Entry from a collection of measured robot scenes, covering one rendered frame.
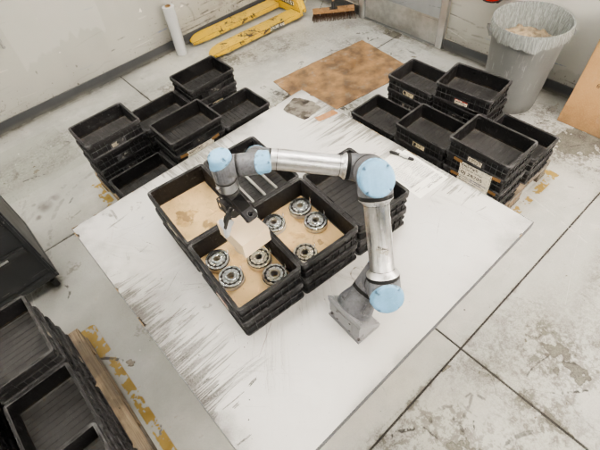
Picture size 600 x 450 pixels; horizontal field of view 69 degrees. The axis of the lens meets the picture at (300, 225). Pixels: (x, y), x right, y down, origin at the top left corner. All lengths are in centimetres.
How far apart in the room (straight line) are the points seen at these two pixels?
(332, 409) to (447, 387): 96
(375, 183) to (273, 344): 80
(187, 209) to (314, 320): 80
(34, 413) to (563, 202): 331
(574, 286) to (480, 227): 101
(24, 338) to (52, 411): 38
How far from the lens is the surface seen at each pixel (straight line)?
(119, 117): 349
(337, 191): 207
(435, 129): 316
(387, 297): 152
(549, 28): 413
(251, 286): 179
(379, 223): 144
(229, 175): 140
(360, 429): 241
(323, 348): 178
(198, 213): 209
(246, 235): 157
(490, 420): 253
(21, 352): 250
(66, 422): 236
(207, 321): 191
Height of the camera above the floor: 234
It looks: 51 degrees down
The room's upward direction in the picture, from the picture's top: 7 degrees counter-clockwise
